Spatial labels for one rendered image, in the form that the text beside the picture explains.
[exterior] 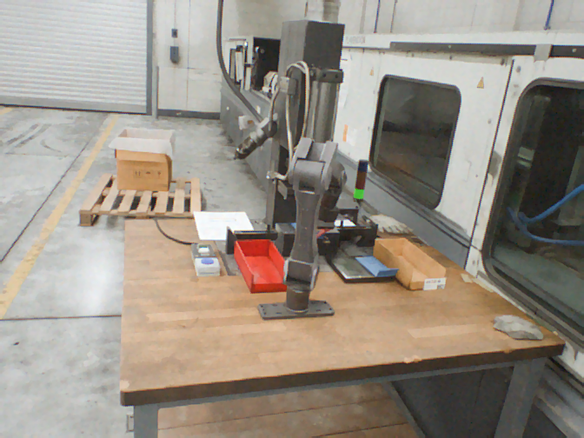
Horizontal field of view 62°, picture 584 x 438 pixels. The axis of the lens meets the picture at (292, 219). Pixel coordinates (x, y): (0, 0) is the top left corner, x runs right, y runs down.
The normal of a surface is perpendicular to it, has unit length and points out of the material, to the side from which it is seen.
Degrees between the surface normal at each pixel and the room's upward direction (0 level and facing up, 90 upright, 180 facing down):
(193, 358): 0
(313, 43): 90
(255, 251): 90
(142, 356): 0
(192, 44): 90
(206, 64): 90
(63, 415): 0
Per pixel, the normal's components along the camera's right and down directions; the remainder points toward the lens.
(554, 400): -0.45, -0.79
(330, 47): 0.29, 0.34
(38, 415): 0.10, -0.94
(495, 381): -0.97, -0.01
